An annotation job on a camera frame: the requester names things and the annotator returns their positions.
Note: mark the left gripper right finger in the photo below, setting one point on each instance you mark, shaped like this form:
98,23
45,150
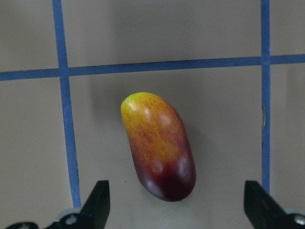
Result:
264,212

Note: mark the red yellow mango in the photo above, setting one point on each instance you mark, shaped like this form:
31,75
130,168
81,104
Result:
160,148

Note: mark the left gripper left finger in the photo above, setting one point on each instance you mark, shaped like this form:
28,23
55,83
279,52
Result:
93,214

